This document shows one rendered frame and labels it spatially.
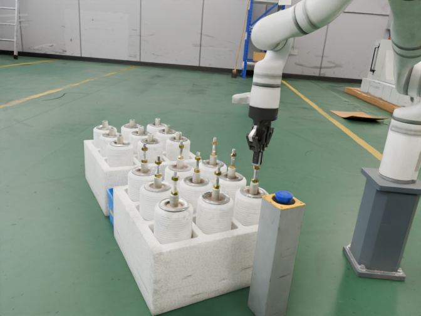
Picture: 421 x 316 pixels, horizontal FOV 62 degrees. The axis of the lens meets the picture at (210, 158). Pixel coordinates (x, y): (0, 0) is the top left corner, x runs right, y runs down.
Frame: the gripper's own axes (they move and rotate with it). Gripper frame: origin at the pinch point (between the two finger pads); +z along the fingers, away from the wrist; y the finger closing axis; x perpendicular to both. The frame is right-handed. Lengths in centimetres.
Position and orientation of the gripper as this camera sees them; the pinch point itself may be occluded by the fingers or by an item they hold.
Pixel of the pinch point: (257, 157)
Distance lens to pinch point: 95.3
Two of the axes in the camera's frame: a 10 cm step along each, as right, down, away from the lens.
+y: 5.4, -2.3, 8.1
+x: -8.4, -2.3, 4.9
